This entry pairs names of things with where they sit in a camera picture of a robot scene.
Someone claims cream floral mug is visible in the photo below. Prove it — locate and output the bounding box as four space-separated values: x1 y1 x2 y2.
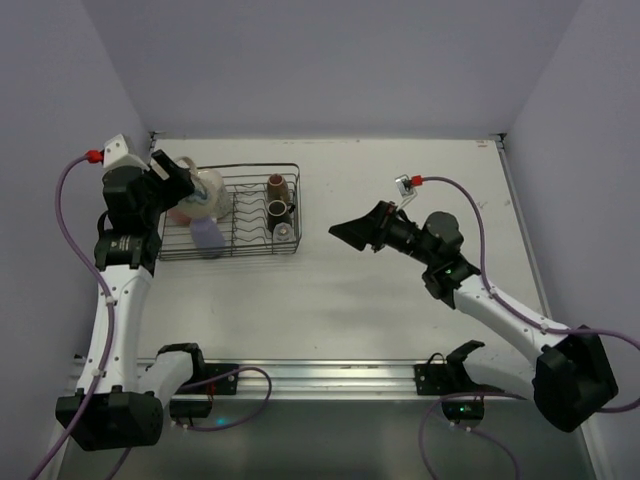
176 156 215 219

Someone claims lilac plastic cup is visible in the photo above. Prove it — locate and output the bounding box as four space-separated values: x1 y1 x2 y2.
189 216 226 259

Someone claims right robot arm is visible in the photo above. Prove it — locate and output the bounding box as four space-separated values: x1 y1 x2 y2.
329 201 619 432

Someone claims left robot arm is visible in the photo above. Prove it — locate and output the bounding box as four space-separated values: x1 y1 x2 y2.
55 138 206 451

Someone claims pink plastic cup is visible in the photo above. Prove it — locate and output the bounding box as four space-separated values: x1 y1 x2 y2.
166 202 192 226

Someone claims white patterned mug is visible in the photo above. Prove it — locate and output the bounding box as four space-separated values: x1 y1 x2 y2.
198 169 233 220

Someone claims small clear glass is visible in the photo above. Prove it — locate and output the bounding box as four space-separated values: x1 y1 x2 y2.
272 222 295 244

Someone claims dark brown mug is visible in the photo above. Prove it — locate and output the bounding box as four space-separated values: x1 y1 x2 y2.
267 199 296 233

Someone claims brown ceramic cup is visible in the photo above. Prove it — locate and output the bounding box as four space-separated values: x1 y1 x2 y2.
266 173 290 203

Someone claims right controller box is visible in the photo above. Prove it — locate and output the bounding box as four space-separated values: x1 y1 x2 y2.
441 400 485 429

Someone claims controller box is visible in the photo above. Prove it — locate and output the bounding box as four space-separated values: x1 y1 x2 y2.
169 400 212 421
441 400 485 429

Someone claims left controller box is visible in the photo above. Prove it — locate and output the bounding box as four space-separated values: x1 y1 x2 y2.
169 400 212 421

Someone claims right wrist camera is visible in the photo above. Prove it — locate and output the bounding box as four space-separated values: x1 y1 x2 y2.
395 175 423 211

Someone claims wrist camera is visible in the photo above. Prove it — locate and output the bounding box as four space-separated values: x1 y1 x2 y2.
85 134 149 173
395 175 423 211

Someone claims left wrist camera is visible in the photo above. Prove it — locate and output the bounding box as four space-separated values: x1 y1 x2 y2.
85 134 149 173

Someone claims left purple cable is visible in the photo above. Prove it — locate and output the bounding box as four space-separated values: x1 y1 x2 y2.
24 154 132 480

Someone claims purple cable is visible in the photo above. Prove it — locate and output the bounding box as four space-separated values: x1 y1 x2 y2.
24 154 132 480
418 174 640 414

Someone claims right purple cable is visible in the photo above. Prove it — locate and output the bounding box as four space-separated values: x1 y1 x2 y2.
418 174 640 414

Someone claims black wire dish rack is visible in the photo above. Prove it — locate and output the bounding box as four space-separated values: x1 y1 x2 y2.
159 163 302 261

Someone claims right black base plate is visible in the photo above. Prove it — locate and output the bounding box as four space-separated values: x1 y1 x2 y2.
413 340 485 396

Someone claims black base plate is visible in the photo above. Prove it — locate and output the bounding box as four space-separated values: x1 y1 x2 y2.
413 340 485 396
192 363 240 396

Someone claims aluminium mounting rail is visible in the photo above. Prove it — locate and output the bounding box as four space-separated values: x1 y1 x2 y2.
69 357 531 401

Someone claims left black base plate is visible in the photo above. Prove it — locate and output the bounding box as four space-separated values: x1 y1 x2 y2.
192 363 240 396

